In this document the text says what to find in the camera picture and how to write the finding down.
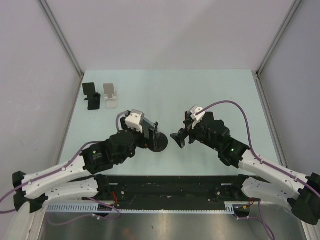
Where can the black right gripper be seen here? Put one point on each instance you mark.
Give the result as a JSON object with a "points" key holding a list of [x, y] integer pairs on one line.
{"points": [[180, 137]]}

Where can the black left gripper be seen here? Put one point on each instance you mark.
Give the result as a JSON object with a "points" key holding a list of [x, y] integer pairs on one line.
{"points": [[142, 144]]}

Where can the black round-base phone stand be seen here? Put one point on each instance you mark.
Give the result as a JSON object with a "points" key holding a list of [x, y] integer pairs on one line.
{"points": [[162, 142]]}

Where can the white phone stand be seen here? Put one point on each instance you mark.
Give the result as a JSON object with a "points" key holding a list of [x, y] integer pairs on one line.
{"points": [[110, 96]]}

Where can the black folding phone stand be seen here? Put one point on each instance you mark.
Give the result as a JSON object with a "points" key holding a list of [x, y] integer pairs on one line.
{"points": [[92, 96]]}

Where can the white-cased phone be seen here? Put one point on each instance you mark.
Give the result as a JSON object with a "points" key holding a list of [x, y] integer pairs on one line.
{"points": [[149, 129]]}

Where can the pink-cased phone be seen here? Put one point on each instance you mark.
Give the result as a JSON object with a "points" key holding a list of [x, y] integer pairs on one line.
{"points": [[208, 116], [186, 117]]}

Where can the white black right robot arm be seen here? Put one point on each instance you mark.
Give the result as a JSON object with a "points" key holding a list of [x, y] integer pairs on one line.
{"points": [[295, 191]]}

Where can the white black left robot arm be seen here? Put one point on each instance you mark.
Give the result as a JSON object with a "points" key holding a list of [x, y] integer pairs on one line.
{"points": [[81, 177]]}

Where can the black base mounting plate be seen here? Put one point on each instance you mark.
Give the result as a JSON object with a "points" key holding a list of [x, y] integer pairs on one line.
{"points": [[171, 193]]}

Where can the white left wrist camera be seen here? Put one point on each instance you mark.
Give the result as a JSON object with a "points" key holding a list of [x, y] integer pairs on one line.
{"points": [[134, 120]]}

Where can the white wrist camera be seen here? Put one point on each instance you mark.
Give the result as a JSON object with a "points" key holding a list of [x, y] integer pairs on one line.
{"points": [[134, 120], [196, 113]]}

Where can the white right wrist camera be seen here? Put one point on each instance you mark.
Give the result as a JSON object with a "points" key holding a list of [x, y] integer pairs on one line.
{"points": [[196, 113]]}

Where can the aluminium frame rail left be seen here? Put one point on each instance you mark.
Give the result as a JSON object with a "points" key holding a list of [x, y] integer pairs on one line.
{"points": [[52, 20]]}

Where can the aluminium frame rail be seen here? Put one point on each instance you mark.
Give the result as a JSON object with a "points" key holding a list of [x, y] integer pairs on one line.
{"points": [[289, 17], [52, 20]]}

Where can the aluminium frame rail right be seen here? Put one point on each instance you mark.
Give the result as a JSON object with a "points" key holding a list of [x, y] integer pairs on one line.
{"points": [[289, 17]]}

